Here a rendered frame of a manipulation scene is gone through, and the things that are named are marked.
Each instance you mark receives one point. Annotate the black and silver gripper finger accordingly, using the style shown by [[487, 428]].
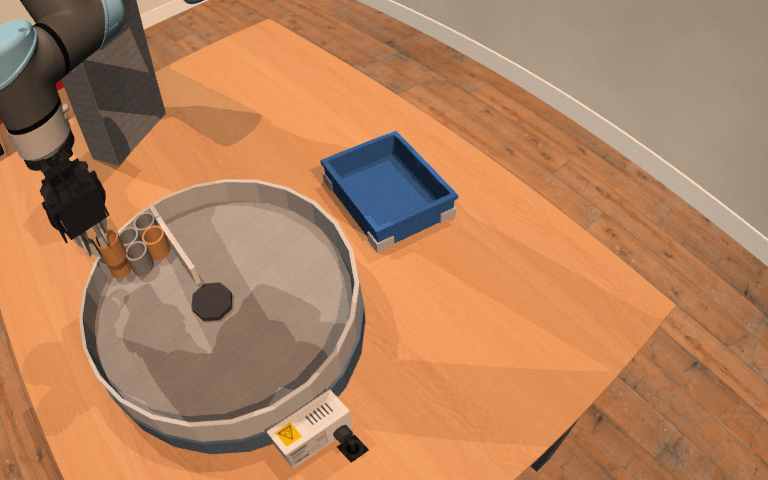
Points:
[[82, 240], [101, 237]]

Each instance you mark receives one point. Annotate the bronze bushing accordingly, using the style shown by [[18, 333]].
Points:
[[114, 254], [121, 270], [159, 249]]

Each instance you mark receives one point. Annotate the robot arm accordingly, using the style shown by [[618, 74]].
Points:
[[34, 59]]

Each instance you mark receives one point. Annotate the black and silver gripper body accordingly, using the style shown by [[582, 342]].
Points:
[[78, 212]]

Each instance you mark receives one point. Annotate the grey metal sleeve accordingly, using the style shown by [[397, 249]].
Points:
[[140, 261], [127, 236], [144, 220]]

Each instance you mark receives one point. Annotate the grey round turntable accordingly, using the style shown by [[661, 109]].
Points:
[[178, 345]]

